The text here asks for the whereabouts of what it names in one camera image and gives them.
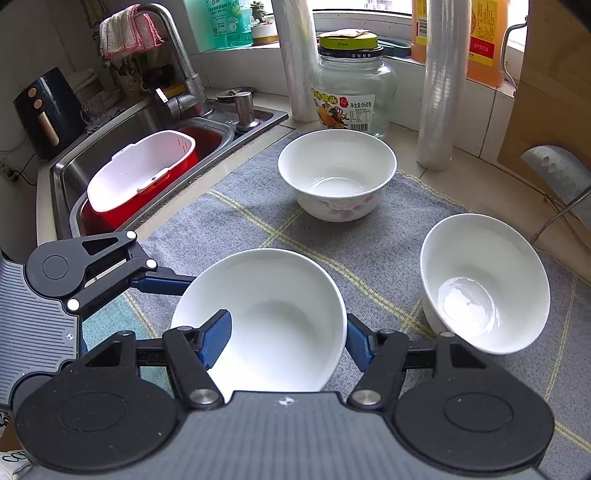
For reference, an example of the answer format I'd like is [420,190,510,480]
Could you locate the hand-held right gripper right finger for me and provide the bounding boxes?
[346,314,490,411]

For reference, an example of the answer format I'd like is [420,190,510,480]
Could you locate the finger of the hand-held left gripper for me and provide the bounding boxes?
[67,230,197,315]

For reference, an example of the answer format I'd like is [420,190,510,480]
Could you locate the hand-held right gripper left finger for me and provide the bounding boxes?
[69,309,232,411]

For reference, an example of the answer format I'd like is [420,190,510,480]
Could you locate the plain white bowl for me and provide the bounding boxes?
[420,213,552,355]
[170,248,348,398]

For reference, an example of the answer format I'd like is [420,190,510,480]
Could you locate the white flower print bowl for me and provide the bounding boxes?
[278,129,398,223]

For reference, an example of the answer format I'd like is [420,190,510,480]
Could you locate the grey checked cloth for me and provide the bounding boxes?
[81,131,591,467]

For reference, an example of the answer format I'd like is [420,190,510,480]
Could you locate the red container white inside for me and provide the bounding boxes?
[87,130,199,227]

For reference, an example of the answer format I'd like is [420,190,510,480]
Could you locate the stainless steel sink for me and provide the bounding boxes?
[48,95,289,241]

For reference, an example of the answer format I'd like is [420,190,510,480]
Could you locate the dark red basin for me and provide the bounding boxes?
[78,122,236,234]

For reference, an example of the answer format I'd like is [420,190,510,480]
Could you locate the metal soap dispenser pump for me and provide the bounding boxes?
[233,91,262,132]

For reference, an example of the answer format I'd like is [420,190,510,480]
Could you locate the black air fryer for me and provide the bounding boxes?
[13,67,84,160]

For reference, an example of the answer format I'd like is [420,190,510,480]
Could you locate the metal kitchen faucet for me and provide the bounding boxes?
[134,4,215,118]

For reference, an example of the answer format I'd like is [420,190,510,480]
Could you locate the pink dish cloth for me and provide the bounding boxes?
[99,6,164,60]

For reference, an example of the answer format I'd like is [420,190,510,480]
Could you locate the clear plastic wrap roll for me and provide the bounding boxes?
[416,0,472,171]
[272,0,321,123]

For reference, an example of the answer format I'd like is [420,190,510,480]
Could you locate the glass jar yellow green lid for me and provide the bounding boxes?
[308,32,399,139]

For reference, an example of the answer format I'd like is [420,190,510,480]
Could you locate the green detergent bottle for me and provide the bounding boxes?
[185,0,254,51]

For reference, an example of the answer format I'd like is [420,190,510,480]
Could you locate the small potted succulent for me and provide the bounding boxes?
[249,0,280,45]

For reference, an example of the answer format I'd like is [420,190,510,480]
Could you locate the yellow paper packet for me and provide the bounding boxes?
[318,28,370,40]

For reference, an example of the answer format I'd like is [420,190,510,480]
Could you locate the bamboo cutting board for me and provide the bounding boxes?
[496,0,591,195]

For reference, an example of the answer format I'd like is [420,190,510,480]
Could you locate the large orange oil bottle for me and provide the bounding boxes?
[411,0,527,97]

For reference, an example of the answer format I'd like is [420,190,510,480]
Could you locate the metal wire knife rack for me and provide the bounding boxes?
[531,185,591,254]

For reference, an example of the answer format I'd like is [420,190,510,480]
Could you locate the black handled kitchen knife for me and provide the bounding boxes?
[521,145,591,217]

